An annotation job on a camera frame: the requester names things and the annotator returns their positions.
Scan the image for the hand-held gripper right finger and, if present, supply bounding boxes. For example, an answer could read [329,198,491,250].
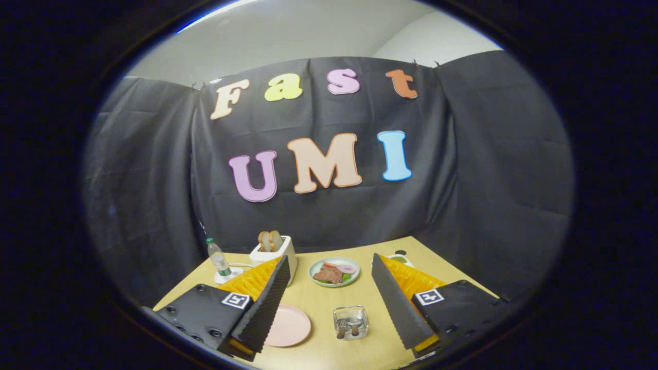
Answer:
[371,253,510,359]

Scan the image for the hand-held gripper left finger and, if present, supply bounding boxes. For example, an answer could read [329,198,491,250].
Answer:
[156,254,291,362]

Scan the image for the pink round plate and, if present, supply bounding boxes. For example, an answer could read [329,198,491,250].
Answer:
[265,304,312,347]

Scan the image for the clear glass cutlery holder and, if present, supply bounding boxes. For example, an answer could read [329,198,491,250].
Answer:
[333,305,369,341]

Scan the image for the white divided condiment tray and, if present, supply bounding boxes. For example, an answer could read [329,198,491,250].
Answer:
[383,250,413,268]

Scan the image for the white square coaster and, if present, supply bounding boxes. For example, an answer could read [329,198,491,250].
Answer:
[214,267,244,285]

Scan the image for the white toaster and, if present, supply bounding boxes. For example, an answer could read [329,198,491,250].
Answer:
[249,235,298,286]

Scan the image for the pale green food plate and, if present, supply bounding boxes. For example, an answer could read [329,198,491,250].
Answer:
[308,257,361,288]

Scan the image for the brown steak piece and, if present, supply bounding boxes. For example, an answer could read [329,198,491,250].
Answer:
[313,265,344,284]

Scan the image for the clear plastic water bottle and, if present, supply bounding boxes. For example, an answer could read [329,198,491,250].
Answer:
[206,237,232,278]

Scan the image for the black backdrop cloth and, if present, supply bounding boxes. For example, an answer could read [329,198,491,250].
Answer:
[82,50,575,309]

